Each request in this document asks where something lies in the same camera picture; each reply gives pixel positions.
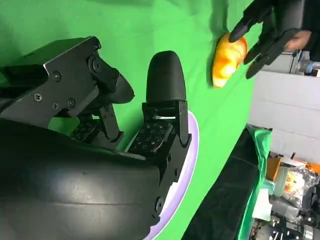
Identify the lilac plate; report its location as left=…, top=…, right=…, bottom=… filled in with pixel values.
left=123, top=109, right=201, bottom=240

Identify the person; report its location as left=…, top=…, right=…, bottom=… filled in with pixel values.
left=284, top=0, right=320, bottom=62

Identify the black workshop machine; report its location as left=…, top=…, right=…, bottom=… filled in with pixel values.
left=252, top=194, right=320, bottom=240

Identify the bright green table cloth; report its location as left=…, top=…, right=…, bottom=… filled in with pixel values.
left=0, top=0, right=263, bottom=240

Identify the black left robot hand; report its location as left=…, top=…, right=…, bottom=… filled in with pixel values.
left=229, top=0, right=305, bottom=80

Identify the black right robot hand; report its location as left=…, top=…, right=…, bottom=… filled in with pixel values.
left=0, top=36, right=193, bottom=240

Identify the dark green draped cloth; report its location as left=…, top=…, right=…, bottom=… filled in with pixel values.
left=246, top=126, right=273, bottom=240

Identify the orange and white bread roll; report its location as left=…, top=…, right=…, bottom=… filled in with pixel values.
left=211, top=32, right=249, bottom=89

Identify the black drape cloth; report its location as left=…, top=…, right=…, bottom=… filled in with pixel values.
left=181, top=128, right=260, bottom=240

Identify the aluminium profile frame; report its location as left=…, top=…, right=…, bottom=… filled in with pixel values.
left=289, top=48, right=320, bottom=77

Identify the clear plastic bag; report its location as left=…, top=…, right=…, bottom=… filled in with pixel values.
left=281, top=163, right=320, bottom=208

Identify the orange box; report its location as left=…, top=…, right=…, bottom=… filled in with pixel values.
left=265, top=156, right=283, bottom=183

